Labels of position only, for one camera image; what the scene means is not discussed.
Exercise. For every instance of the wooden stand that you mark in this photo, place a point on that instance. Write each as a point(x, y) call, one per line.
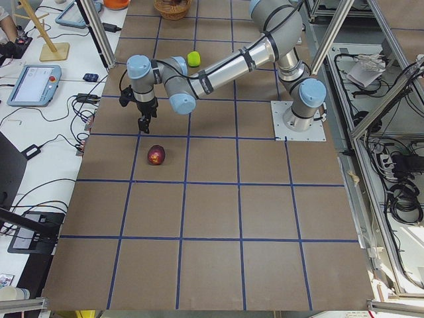
point(50, 51)

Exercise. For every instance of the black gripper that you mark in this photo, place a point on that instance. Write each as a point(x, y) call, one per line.
point(148, 108)

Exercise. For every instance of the small blue device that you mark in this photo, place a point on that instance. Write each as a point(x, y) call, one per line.
point(90, 77)

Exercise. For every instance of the aluminium frame post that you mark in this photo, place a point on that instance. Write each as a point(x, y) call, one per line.
point(97, 32)

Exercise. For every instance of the green apple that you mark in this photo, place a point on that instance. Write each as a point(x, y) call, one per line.
point(194, 59)

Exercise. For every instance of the far blue teach pendant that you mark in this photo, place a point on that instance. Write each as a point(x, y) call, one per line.
point(71, 17)

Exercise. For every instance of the near blue teach pendant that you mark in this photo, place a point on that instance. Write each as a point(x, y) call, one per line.
point(35, 86)

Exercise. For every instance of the woven wicker basket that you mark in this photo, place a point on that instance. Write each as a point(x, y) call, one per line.
point(172, 12)

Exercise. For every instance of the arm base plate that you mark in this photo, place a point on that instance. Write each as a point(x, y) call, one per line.
point(288, 127)

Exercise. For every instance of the black power adapter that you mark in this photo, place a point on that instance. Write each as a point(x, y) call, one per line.
point(111, 28)

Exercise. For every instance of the blue teach pendant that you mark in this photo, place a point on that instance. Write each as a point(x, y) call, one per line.
point(35, 86)
point(71, 17)

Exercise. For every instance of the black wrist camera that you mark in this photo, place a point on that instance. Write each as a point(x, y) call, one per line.
point(126, 96)

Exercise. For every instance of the dark red apple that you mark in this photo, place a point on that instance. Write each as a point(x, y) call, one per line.
point(156, 155)

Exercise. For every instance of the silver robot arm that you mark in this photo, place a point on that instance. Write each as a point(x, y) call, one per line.
point(280, 26)

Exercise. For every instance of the orange bucket with lid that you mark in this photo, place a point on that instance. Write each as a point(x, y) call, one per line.
point(116, 4)

